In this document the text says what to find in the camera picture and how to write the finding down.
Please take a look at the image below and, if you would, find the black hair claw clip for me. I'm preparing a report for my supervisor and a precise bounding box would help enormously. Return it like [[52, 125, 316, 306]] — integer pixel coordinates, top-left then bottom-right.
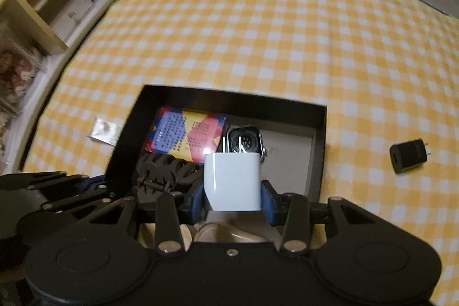
[[133, 151, 206, 207]]

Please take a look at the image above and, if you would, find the yellow white checkered blanket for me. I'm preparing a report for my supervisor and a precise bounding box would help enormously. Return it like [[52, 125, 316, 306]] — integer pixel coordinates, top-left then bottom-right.
[[22, 0, 459, 306]]

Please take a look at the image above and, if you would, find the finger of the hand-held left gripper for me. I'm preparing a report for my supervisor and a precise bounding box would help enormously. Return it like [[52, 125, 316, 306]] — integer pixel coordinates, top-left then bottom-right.
[[40, 188, 117, 219], [0, 171, 108, 191]]

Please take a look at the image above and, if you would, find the small silver foil packet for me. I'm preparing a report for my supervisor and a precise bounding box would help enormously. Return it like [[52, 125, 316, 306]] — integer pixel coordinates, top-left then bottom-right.
[[87, 117, 121, 146]]

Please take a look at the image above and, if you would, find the silver smartwatch without strap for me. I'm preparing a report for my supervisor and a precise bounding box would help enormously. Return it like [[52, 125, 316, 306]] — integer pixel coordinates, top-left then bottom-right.
[[224, 125, 268, 162]]

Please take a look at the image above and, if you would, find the white wall charger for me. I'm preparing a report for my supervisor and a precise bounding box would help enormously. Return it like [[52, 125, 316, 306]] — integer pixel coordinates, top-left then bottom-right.
[[203, 136, 262, 213]]

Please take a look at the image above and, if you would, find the black cardboard box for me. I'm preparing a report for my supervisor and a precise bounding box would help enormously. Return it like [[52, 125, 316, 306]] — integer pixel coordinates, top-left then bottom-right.
[[104, 84, 328, 208]]

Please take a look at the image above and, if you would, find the white small drawer box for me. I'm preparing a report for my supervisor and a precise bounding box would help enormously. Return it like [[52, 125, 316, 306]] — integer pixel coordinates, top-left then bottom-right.
[[49, 0, 96, 42]]

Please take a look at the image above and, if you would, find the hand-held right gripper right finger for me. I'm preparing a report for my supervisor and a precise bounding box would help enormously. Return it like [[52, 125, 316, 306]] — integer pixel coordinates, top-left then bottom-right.
[[260, 180, 386, 255]]

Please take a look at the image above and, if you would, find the colourful patterned card box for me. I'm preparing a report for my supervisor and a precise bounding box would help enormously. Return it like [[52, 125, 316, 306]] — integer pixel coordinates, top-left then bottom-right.
[[145, 106, 227, 164]]

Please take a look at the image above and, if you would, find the black wall charger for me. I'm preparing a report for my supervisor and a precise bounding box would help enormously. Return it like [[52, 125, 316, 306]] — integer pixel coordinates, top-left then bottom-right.
[[390, 139, 431, 175]]

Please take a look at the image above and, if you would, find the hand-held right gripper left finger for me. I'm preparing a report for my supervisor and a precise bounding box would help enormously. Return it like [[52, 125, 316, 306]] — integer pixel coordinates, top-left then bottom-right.
[[88, 180, 207, 255]]

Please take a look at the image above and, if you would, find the floral patterned item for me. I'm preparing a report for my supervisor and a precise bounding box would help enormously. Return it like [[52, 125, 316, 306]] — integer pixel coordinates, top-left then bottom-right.
[[0, 35, 48, 118]]

